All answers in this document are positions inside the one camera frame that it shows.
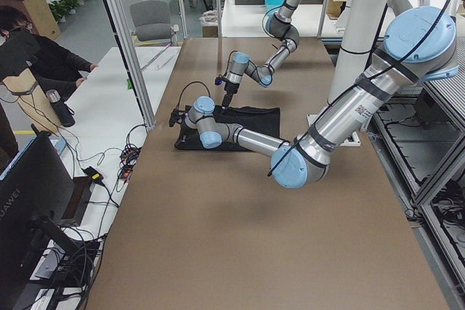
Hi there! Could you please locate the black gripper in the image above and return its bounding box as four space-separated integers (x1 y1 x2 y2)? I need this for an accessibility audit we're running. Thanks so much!
222 81 238 106

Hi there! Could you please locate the black graphic t-shirt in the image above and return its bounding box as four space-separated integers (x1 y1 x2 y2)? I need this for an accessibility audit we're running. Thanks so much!
174 105 280 151

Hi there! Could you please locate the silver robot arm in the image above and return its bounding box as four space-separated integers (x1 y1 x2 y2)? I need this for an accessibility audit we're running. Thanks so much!
215 0 301 108
179 0 460 188

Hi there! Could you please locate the grey office chair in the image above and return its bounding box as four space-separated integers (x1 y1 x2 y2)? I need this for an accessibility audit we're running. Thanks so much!
129 0 179 46

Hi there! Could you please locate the black thermos bottle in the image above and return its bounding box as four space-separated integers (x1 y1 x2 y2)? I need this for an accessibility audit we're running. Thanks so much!
46 89 76 127

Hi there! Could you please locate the person in black sweater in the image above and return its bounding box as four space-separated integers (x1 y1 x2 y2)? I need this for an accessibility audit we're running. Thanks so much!
1 5 98 101

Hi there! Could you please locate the black huawei monitor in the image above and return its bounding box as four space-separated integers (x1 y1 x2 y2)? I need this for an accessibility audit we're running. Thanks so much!
1 132 74 309

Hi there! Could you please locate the brown cardboard box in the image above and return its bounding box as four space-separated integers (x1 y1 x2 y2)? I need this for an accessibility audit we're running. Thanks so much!
1 0 61 40

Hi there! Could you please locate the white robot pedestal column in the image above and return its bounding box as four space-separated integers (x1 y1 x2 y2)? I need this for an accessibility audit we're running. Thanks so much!
307 0 397 147

